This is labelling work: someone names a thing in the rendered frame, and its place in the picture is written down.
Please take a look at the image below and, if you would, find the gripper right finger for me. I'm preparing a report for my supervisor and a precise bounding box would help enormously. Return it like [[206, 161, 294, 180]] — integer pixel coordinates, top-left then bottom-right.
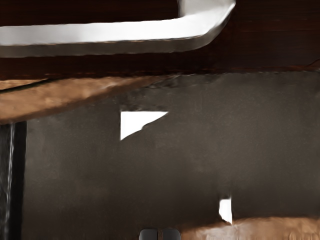
[[159, 227, 182, 240]]

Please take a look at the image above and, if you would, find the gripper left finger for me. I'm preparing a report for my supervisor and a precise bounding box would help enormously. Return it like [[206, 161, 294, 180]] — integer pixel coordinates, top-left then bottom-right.
[[139, 227, 160, 240]]

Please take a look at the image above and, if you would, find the dark wood cabinet, silver handle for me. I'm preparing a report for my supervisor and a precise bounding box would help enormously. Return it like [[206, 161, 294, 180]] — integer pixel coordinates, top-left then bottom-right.
[[0, 0, 320, 240]]

